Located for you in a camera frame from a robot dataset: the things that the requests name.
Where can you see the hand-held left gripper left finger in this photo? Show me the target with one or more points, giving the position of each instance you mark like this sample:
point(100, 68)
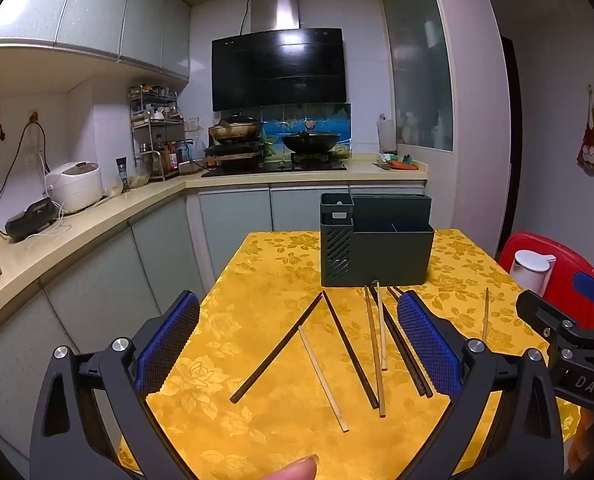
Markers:
point(169, 345)

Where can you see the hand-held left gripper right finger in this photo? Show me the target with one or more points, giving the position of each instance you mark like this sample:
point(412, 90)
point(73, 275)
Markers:
point(427, 345)

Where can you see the brown wooden chopstick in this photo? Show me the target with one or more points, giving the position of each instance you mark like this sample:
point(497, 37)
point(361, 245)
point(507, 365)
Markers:
point(374, 351)

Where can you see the dark green utensil holder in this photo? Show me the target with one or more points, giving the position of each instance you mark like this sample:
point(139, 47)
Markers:
point(387, 260)

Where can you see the person's right hand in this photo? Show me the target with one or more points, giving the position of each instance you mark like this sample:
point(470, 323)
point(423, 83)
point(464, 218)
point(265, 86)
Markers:
point(582, 440)

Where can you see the person's left hand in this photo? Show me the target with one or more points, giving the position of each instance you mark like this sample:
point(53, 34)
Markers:
point(294, 470)

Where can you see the white kettle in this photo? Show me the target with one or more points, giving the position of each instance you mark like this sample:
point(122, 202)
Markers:
point(529, 272)

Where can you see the red plastic stool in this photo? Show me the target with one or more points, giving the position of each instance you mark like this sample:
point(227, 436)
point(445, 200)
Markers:
point(537, 241)

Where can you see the yellow floral tablecloth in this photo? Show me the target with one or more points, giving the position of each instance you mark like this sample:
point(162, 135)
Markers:
point(277, 310)

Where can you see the red patterned hanging cloth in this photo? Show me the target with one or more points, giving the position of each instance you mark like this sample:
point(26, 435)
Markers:
point(589, 152)

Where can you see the beige kitchen countertop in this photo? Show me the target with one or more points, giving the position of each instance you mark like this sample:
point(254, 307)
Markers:
point(77, 225)

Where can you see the glass bowl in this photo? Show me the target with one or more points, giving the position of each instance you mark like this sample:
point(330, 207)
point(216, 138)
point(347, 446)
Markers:
point(138, 180)

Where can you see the pepper grinder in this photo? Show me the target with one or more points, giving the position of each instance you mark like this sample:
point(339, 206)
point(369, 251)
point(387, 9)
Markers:
point(123, 175)

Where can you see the orange carrot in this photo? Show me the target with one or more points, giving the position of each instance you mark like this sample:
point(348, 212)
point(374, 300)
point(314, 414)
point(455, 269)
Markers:
point(404, 165)

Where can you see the white rice cooker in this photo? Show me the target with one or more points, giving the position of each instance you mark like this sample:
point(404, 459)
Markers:
point(74, 187)

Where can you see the red label sauce bottle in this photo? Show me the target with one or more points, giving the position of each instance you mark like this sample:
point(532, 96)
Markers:
point(173, 160)

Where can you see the dark sauce bottle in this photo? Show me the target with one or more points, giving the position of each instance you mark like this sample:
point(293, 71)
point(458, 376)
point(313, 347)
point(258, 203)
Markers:
point(163, 157)

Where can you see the black countertop appliance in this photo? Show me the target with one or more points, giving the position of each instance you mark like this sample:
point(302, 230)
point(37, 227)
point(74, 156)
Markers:
point(29, 217)

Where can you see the clear plastic bottle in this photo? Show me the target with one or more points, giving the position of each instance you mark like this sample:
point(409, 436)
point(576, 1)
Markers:
point(192, 152)

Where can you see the black portable stove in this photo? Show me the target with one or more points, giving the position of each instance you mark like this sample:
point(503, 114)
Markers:
point(234, 152)

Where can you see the black gas cooktop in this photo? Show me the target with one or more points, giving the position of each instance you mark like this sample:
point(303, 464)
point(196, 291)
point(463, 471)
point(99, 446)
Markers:
point(277, 170)

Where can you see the white plastic jug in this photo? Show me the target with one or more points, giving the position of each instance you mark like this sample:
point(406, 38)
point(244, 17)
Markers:
point(387, 137)

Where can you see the metal spice rack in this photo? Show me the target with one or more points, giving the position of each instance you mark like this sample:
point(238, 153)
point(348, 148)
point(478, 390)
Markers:
point(152, 120)

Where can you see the frying pan with lid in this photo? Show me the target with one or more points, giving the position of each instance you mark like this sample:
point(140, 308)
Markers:
point(237, 129)

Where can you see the black wok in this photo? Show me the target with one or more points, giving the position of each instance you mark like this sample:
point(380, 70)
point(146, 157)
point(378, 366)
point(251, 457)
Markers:
point(311, 142)

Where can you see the frosted glass panel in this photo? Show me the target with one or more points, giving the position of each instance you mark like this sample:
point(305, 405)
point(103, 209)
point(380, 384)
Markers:
point(417, 60)

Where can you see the black range hood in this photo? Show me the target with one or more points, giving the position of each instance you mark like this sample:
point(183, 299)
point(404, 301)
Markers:
point(277, 70)

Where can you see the pale green upper cabinets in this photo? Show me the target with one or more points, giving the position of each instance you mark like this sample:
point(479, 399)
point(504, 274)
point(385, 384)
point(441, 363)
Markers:
point(102, 10)

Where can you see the white wall outlet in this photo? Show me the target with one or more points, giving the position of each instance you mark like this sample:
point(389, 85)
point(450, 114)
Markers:
point(192, 124)

